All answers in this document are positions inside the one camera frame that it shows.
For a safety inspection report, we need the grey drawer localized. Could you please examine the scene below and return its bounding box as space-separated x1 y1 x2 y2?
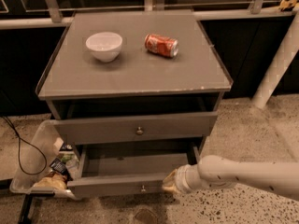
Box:
68 139 199 198
53 112 218 145

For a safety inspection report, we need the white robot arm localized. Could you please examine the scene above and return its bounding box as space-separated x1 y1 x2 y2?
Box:
162 155 299 201

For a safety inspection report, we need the grey drawer cabinet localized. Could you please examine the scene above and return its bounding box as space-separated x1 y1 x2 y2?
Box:
35 8 234 161

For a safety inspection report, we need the yellow snack bag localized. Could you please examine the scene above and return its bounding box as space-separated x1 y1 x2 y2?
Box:
34 173 66 189

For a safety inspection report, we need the dark blue snack packet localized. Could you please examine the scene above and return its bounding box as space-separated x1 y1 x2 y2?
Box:
50 158 67 175

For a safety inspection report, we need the clear plastic storage bin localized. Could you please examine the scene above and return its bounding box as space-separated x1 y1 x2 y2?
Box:
9 120 77 200

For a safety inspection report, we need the red soda can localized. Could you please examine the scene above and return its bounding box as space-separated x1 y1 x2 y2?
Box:
145 34 178 58

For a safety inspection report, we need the white ceramic bowl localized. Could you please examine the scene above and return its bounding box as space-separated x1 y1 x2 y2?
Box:
85 32 122 63

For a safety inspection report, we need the white support pole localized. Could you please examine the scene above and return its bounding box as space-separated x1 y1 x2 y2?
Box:
252 13 299 109

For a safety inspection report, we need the black cable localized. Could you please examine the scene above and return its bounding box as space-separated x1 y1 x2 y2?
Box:
0 116 48 176

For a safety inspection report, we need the metal railing frame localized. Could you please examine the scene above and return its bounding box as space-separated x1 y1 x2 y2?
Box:
0 0 298 30

